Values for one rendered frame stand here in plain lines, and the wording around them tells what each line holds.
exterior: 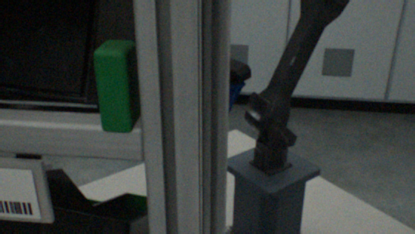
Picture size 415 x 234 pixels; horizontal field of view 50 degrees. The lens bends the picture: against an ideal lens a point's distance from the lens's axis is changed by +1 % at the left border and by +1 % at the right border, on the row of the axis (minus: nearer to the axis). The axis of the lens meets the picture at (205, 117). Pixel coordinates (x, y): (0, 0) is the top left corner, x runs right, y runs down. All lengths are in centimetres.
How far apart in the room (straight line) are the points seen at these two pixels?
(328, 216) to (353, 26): 253
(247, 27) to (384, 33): 101
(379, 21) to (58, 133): 343
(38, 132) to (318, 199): 105
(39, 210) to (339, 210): 101
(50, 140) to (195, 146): 6
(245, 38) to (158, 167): 336
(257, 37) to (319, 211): 249
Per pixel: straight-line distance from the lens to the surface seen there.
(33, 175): 19
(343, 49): 357
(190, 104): 15
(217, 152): 36
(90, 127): 17
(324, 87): 367
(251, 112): 85
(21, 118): 19
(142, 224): 30
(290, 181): 88
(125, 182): 124
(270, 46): 353
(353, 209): 118
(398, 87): 377
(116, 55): 16
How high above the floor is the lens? 155
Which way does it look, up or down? 26 degrees down
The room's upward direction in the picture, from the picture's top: straight up
